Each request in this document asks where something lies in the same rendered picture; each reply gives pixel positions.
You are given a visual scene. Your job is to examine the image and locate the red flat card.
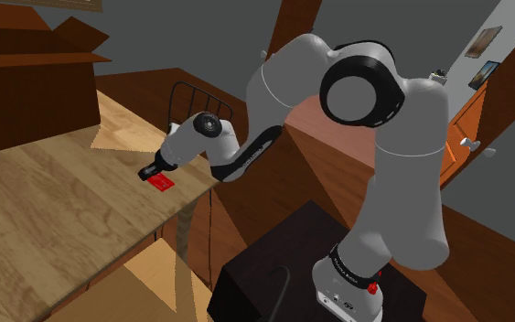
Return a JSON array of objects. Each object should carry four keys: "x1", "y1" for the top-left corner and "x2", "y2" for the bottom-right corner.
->
[{"x1": 146, "y1": 173, "x2": 176, "y2": 193}]

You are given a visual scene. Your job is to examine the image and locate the light wooden table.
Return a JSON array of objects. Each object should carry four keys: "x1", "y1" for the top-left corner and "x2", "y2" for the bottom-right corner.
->
[{"x1": 0, "y1": 89, "x2": 220, "y2": 322}]

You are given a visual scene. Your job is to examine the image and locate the brown cardboard box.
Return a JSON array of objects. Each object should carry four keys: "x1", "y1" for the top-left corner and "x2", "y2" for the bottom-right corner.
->
[{"x1": 0, "y1": 0, "x2": 113, "y2": 154}]

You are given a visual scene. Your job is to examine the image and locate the dark robot stand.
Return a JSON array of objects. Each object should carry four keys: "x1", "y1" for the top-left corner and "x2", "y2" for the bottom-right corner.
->
[{"x1": 206, "y1": 199, "x2": 428, "y2": 322}]

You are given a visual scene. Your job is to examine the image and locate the orange wooden door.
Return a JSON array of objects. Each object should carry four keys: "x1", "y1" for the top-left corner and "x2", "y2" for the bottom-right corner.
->
[{"x1": 438, "y1": 79, "x2": 491, "y2": 188}]

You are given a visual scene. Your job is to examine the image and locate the black wire chair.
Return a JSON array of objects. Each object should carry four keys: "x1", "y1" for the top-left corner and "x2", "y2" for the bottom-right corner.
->
[{"x1": 166, "y1": 80, "x2": 235, "y2": 286}]

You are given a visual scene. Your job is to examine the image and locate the dark framed wall picture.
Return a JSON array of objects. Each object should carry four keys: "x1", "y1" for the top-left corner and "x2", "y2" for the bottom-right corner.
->
[{"x1": 467, "y1": 59, "x2": 501, "y2": 91}]

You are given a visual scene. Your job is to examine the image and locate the brown framed wall picture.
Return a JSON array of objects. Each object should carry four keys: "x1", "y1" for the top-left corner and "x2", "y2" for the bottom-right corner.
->
[{"x1": 463, "y1": 25, "x2": 504, "y2": 59}]

